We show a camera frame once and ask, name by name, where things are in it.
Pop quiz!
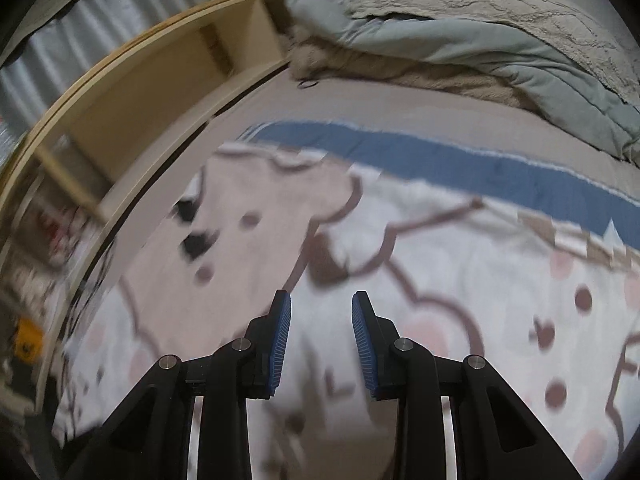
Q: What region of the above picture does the grey window curtain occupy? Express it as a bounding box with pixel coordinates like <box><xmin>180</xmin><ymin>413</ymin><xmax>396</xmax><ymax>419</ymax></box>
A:
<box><xmin>0</xmin><ymin>0</ymin><xmax>237</xmax><ymax>134</ymax></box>

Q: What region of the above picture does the wooden bedside shelf unit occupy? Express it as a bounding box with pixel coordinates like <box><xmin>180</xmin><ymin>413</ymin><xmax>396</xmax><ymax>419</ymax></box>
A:
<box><xmin>1</xmin><ymin>0</ymin><xmax>291</xmax><ymax>418</ymax></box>

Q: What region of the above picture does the cartoon bear blue blanket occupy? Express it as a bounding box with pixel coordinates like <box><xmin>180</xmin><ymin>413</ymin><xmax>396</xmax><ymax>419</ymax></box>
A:
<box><xmin>53</xmin><ymin>122</ymin><xmax>639</xmax><ymax>479</ymax></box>

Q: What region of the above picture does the beige fuzzy blanket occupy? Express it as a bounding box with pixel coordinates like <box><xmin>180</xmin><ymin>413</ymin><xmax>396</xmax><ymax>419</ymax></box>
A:
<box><xmin>288</xmin><ymin>25</ymin><xmax>540</xmax><ymax>115</ymax></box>

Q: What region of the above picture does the beige quilted pillow left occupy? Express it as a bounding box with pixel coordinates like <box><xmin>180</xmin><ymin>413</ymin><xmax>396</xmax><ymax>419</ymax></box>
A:
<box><xmin>346</xmin><ymin>0</ymin><xmax>639</xmax><ymax>106</ymax></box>

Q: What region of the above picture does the grey-blue duvet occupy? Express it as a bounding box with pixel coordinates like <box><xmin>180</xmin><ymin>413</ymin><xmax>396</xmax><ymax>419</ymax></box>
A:
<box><xmin>285</xmin><ymin>0</ymin><xmax>639</xmax><ymax>164</ymax></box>

